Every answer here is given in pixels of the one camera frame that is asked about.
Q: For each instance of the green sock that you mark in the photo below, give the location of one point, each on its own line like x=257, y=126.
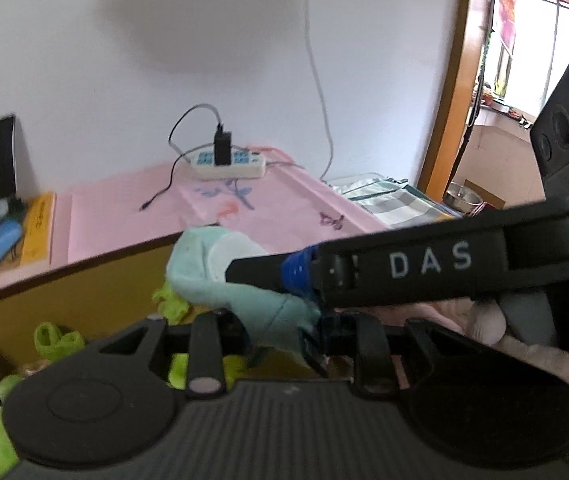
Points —
x=57, y=342

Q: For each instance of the yellow book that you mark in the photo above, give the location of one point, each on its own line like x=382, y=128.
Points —
x=37, y=230

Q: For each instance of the window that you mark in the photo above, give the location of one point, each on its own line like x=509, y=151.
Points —
x=549, y=45

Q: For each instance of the person's right hand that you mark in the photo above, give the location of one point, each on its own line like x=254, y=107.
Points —
x=486, y=322

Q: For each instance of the metal bowl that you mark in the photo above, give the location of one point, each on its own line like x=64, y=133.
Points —
x=461, y=198

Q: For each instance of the black charger plug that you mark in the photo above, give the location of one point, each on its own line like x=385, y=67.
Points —
x=223, y=150

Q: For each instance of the light teal sock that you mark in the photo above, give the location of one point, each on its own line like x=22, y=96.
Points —
x=244, y=305

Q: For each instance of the white power strip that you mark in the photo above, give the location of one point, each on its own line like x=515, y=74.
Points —
x=244, y=168

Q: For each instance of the wooden door frame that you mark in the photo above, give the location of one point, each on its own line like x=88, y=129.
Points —
x=456, y=85

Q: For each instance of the pink curtain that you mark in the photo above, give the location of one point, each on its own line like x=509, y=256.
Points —
x=506, y=5

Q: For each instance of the yellow wooden box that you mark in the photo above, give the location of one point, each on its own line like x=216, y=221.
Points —
x=64, y=290

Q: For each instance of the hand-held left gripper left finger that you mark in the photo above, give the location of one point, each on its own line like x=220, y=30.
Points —
x=207, y=350

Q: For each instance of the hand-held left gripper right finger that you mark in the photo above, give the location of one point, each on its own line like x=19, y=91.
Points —
x=317, y=347

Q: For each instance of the pink floral sheet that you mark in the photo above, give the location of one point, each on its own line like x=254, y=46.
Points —
x=114, y=210

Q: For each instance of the lime green plush toy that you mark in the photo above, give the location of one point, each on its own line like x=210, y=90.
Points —
x=172, y=305

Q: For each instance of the black rectangular speaker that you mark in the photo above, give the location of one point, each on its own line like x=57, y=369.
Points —
x=2, y=160

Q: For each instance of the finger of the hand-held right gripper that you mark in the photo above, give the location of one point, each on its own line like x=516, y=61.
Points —
x=414, y=265

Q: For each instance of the plaid cloth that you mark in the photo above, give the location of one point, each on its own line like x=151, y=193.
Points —
x=394, y=205

